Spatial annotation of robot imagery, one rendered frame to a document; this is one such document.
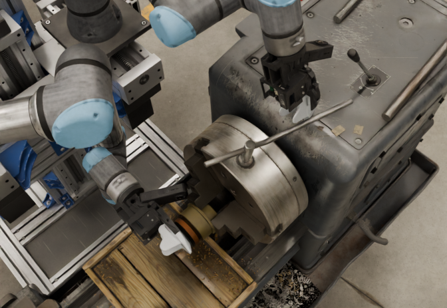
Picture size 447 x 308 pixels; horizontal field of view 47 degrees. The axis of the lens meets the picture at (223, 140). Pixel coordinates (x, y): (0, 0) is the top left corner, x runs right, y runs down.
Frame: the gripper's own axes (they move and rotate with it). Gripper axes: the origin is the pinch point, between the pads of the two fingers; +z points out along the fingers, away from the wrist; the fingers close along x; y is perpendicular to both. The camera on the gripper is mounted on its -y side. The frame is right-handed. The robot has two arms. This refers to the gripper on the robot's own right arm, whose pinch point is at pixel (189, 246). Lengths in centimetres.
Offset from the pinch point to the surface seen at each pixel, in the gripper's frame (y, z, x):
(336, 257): -42, 21, -54
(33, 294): 34.5, -22.7, -15.6
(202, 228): -4.6, -0.4, 2.8
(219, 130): -21.5, -12.5, 12.8
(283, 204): -20.5, 9.7, 8.2
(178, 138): -50, -78, -108
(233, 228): -9.8, 4.6, 2.9
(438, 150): -138, 16, -108
